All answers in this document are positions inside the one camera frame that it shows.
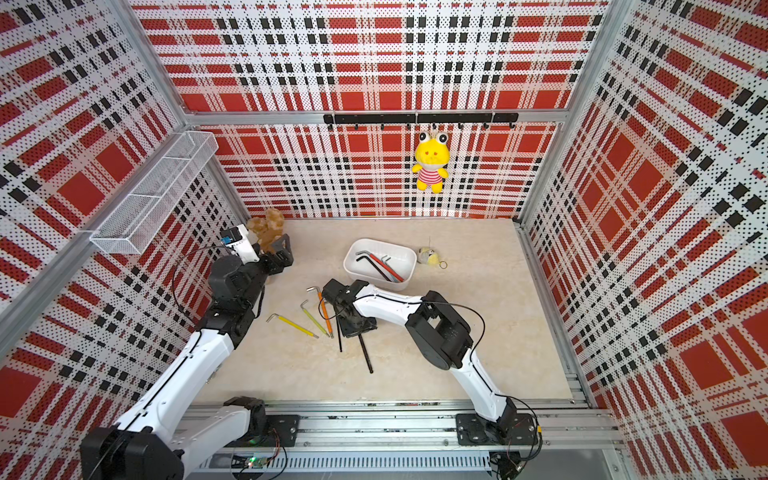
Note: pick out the white wire mesh basket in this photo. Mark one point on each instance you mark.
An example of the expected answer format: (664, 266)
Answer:
(136, 220)

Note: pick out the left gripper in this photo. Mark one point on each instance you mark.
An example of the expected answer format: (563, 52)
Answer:
(284, 257)

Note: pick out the white plastic storage box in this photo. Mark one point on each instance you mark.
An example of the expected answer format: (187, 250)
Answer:
(402, 259)

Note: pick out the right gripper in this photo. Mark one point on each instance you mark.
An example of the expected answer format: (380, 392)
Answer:
(370, 323)

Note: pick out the thin black hex key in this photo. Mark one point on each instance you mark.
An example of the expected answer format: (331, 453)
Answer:
(339, 335)

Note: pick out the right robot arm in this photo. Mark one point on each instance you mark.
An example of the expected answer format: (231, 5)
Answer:
(444, 339)

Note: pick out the long black hex key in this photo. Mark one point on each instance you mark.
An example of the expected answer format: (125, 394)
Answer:
(366, 355)

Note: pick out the red hex key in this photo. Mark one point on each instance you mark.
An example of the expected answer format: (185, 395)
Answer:
(386, 267)

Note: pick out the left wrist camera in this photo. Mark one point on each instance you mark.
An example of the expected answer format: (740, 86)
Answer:
(242, 242)

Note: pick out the black hook rail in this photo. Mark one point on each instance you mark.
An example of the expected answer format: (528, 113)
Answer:
(420, 118)

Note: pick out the green circuit board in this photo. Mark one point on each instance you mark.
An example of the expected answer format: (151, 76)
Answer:
(239, 462)

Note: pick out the green hex key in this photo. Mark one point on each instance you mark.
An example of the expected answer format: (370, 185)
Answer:
(318, 324)

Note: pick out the yellow hex key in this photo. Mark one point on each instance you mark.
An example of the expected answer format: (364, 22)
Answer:
(292, 324)

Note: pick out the orange hex key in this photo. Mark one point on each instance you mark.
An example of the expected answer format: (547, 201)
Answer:
(323, 309)

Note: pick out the small yellow keychain toy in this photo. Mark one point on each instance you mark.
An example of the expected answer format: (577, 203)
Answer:
(429, 256)

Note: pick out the yellow frog plush toy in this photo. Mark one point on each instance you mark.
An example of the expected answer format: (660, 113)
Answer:
(432, 155)

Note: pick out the brown teddy bear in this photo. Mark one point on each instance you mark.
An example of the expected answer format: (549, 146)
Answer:
(267, 228)

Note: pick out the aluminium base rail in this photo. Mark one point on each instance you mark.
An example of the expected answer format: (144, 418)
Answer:
(330, 440)

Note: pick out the black medium hex key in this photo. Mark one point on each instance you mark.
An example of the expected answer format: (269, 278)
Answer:
(374, 264)

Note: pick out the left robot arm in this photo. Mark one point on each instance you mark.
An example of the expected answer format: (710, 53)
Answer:
(143, 443)

